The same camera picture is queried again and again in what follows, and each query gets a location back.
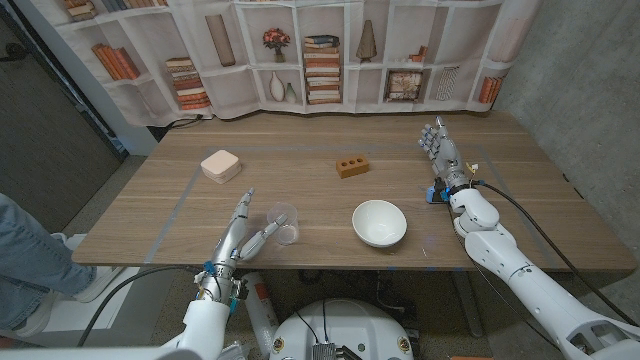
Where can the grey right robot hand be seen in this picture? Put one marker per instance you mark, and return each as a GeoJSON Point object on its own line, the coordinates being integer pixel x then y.
{"type": "Point", "coordinates": [447, 155]}

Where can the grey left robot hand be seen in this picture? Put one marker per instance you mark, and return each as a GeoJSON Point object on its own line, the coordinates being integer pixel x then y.
{"type": "Point", "coordinates": [230, 247]}

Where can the clear plastic measuring cup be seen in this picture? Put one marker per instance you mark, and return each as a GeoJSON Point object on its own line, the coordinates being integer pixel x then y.
{"type": "Point", "coordinates": [291, 236]}

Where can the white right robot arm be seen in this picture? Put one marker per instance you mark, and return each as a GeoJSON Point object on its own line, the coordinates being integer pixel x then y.
{"type": "Point", "coordinates": [505, 250]}

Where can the brown brick block with holes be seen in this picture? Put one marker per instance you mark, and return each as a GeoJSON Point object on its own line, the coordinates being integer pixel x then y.
{"type": "Point", "coordinates": [352, 167]}

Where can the white ceramic bowl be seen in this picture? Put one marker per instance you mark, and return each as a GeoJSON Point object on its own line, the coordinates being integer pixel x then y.
{"type": "Point", "coordinates": [379, 222]}

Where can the white cylinder with orange label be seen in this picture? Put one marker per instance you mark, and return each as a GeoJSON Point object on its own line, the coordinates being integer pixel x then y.
{"type": "Point", "coordinates": [262, 315]}

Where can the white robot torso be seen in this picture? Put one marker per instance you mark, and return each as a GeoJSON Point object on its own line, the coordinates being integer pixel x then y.
{"type": "Point", "coordinates": [340, 325]}

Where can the silver heatsink module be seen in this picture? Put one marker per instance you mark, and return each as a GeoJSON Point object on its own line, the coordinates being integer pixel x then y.
{"type": "Point", "coordinates": [325, 351]}

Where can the grey table leg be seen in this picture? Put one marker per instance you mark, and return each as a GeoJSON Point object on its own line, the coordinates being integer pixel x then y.
{"type": "Point", "coordinates": [467, 305]}

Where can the printed bookshelf backdrop cloth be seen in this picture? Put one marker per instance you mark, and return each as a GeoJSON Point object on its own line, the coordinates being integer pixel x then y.
{"type": "Point", "coordinates": [225, 90]}

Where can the white floor platform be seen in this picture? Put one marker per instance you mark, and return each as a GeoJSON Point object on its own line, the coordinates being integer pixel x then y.
{"type": "Point", "coordinates": [67, 240]}

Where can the person leg in blue jeans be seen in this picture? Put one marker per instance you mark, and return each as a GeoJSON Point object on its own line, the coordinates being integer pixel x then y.
{"type": "Point", "coordinates": [35, 260]}

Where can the dark grey door panel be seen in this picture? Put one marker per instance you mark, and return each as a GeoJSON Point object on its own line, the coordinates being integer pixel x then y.
{"type": "Point", "coordinates": [45, 150]}

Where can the blue black right wrist camera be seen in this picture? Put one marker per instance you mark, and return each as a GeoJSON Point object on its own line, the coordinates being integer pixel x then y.
{"type": "Point", "coordinates": [436, 195]}

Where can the blue black wrist camera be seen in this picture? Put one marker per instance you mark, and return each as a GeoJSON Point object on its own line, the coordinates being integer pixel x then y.
{"type": "Point", "coordinates": [239, 295]}
{"type": "Point", "coordinates": [436, 195]}

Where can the blue black left wrist camera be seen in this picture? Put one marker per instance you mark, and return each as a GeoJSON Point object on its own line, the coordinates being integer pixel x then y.
{"type": "Point", "coordinates": [239, 295]}

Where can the silver metal bracket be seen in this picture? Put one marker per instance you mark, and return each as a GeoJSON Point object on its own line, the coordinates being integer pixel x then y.
{"type": "Point", "coordinates": [237, 352]}

